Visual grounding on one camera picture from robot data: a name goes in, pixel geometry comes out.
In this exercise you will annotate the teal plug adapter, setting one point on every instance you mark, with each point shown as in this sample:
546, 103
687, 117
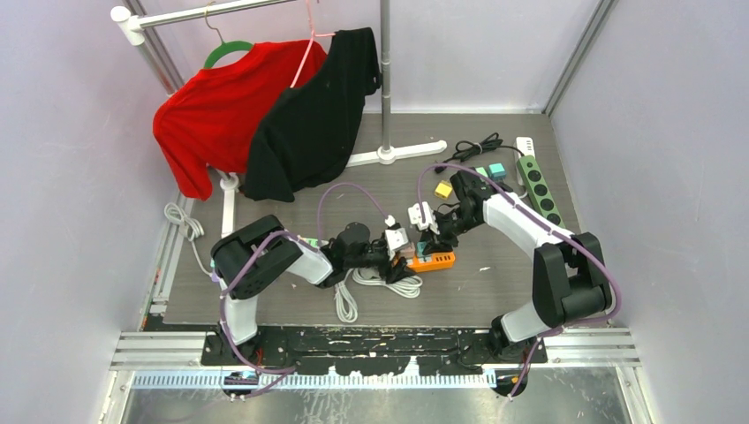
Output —
497, 172

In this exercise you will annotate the brown plug adapter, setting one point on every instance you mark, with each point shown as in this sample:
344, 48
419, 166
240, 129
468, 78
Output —
408, 251

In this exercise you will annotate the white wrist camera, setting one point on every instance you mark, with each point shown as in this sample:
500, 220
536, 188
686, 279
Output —
396, 239
422, 217

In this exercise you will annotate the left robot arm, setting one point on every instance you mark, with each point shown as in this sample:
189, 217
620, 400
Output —
248, 261

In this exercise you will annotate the orange power strip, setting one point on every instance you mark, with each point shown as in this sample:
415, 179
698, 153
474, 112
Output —
433, 262

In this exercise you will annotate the white power strip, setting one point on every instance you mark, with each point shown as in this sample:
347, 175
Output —
524, 146
313, 242

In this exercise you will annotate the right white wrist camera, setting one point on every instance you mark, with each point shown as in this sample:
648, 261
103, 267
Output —
422, 217

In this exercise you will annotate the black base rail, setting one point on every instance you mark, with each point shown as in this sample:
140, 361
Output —
366, 351

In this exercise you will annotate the red t-shirt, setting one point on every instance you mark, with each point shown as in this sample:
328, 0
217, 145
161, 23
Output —
210, 121

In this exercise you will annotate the green power strip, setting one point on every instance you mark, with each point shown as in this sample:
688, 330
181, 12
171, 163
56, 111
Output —
537, 189

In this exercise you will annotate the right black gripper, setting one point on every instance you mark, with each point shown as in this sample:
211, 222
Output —
431, 240

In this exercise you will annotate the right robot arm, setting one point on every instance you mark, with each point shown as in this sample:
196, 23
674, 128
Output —
570, 282

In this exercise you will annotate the white clothes rack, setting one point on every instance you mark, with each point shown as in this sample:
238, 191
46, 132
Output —
134, 29

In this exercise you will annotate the yellow plug adapter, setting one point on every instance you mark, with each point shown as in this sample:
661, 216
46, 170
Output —
443, 190

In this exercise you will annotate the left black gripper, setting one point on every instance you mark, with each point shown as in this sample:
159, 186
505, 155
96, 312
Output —
399, 271

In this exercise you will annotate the black t-shirt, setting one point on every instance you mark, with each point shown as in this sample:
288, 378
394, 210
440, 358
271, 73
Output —
308, 136

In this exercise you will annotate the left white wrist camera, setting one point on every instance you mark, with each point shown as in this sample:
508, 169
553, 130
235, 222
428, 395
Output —
396, 239

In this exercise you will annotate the green clothes hanger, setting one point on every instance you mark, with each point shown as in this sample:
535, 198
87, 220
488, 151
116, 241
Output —
224, 48

